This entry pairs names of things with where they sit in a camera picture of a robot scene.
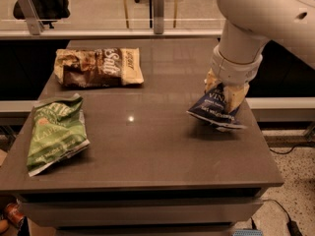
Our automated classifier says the black power adapter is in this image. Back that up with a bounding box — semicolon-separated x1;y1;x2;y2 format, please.
287;221;303;236

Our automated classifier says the middle metal railing bracket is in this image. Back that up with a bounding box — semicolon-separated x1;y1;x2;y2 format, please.
153;0;164;34

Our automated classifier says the blue vinegar chip bag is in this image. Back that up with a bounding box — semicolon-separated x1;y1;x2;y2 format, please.
187;84;245;132

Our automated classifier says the left metal railing bracket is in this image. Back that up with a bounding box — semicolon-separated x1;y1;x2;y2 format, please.
17;0;43;35

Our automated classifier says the black office chair left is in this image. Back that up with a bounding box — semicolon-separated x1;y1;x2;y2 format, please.
12;0;71;30

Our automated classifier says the metal railing bracket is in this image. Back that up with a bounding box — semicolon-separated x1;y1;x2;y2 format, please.
153;0;164;34
17;0;43;35

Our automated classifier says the blue textured pad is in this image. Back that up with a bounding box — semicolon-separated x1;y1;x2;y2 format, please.
232;229;263;236

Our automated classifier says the black floor cable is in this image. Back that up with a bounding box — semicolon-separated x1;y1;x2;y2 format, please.
269;141;315;155

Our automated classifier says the green jalapeno chip bag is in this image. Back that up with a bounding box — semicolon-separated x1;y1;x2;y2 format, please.
27;93;90;177

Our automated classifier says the red soda can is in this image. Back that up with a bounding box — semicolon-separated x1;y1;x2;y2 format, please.
4;203;25;228

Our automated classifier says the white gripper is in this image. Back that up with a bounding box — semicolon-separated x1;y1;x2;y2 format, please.
205;46;263;113

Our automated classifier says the brown sea salt chip bag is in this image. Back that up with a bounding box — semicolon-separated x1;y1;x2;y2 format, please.
54;47;144;88

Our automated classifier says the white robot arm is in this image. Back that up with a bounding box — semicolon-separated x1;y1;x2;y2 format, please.
206;0;315;113

